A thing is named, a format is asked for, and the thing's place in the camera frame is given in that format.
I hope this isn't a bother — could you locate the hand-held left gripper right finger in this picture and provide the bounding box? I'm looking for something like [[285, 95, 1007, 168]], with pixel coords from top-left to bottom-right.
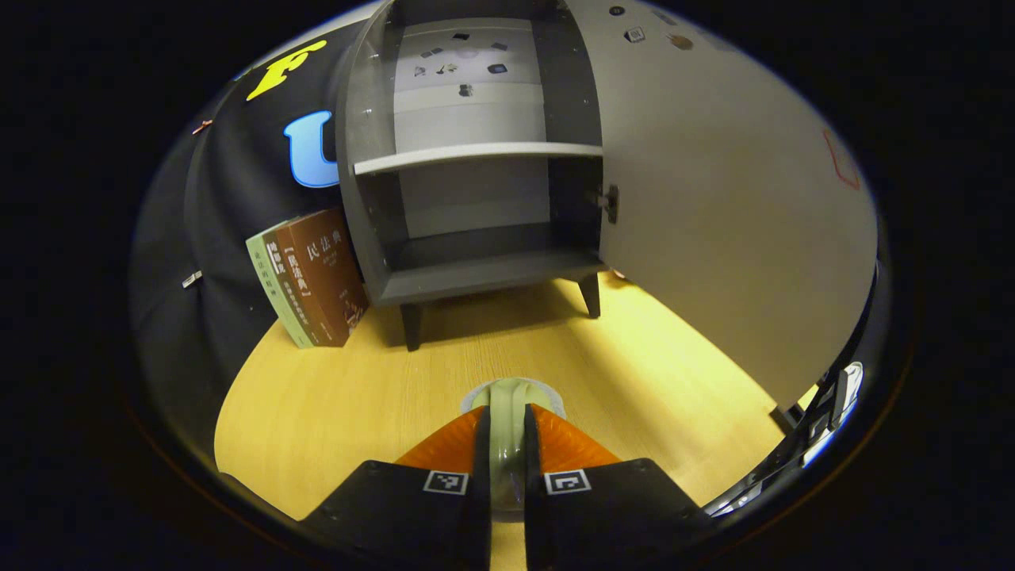
[[523, 404, 707, 571]]

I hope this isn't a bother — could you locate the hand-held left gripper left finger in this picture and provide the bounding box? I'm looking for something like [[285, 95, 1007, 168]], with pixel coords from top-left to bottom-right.
[[304, 405, 493, 571]]

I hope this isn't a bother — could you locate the green bottle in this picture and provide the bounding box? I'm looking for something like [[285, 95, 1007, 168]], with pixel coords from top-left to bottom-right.
[[485, 379, 528, 516]]

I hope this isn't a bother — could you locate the beige cabinet door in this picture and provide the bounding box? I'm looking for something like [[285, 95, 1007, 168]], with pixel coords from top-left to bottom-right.
[[565, 0, 879, 411]]

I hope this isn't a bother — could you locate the dark grey cabinet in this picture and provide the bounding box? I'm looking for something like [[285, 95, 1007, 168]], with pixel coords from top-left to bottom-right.
[[336, 0, 613, 352]]

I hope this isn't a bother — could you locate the brown book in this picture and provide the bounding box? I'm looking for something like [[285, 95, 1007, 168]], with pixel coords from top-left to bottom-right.
[[260, 230, 330, 348], [275, 208, 370, 349]]

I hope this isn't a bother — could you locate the black backdrop cloth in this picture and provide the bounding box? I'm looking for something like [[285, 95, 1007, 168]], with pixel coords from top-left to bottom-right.
[[131, 40, 366, 445]]

